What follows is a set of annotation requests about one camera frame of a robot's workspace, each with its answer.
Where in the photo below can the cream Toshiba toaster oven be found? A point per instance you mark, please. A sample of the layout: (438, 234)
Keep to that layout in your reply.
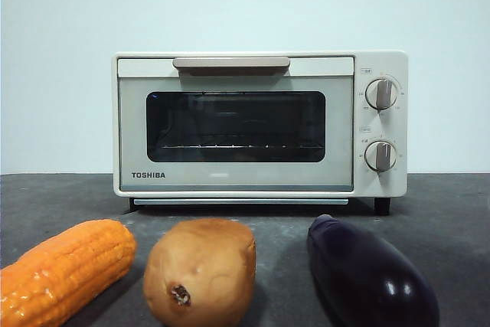
(383, 63)

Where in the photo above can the cream temperature knob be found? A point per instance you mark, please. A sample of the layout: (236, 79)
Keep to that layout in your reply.
(381, 93)

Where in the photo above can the dark purple eggplant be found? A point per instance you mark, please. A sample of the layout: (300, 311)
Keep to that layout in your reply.
(367, 277)

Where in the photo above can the cream timer knob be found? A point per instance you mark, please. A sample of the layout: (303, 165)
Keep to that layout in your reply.
(380, 156)

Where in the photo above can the orange corn cob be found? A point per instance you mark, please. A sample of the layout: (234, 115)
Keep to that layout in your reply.
(69, 265)

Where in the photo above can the brown potato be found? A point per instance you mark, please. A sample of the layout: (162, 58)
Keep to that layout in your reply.
(206, 265)

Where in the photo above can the silver crumb tray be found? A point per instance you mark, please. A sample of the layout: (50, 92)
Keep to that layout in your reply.
(237, 201)

